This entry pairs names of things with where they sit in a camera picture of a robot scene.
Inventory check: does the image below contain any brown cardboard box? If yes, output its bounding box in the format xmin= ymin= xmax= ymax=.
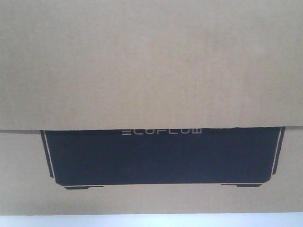
xmin=0 ymin=0 xmax=303 ymax=215

